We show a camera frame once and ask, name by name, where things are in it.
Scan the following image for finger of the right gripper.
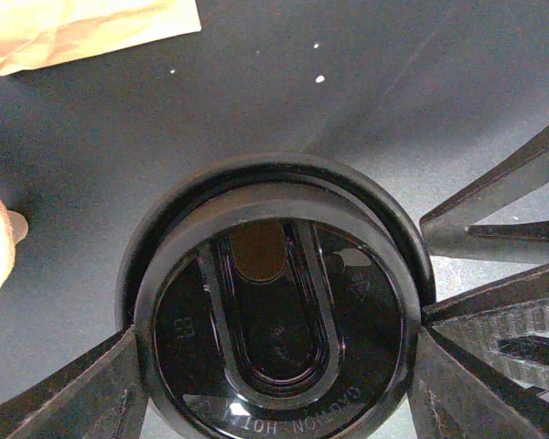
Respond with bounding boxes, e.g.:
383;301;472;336
419;109;549;266
423;263;549;402

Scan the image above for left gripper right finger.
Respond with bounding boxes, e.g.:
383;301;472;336
408;328;549;438

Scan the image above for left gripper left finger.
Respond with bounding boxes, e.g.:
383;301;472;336
0;327;148;438

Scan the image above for brown paper bag white handles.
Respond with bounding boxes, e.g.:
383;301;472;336
0;0;201;76

